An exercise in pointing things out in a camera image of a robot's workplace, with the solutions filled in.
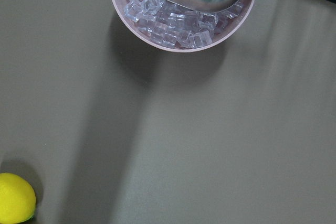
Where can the pink bowl of ice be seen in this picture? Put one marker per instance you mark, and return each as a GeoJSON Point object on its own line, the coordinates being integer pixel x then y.
{"type": "Point", "coordinates": [171, 27]}

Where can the yellow lemon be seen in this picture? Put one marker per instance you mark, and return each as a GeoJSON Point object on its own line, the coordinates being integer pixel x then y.
{"type": "Point", "coordinates": [18, 199]}

